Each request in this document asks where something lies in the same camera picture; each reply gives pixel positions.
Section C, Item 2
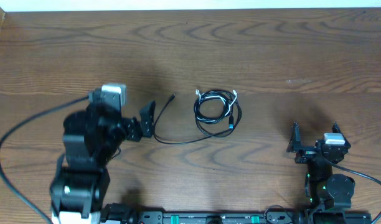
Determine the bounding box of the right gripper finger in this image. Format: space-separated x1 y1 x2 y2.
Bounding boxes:
332 123 351 149
286 122 302 153

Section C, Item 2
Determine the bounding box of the white USB cable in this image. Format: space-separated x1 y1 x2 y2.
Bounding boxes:
195 89 238 123

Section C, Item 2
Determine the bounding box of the black USB cable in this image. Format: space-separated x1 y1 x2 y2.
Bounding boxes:
152 90 243 146

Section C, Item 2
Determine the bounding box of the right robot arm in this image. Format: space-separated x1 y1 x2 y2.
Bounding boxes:
286 123 355 223

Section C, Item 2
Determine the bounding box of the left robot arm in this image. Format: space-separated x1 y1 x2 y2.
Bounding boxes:
50 100 156 223

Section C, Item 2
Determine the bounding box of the right camera black cable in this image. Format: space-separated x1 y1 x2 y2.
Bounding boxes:
321 152 381 224

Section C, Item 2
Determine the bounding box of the camera black cable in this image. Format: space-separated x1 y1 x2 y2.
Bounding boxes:
0 95 92 224
321 152 381 224

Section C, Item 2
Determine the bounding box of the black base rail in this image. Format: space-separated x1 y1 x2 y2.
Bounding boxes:
100 203 372 224

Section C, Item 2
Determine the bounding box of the left camera black cable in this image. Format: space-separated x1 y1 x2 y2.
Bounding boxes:
0 95 92 224

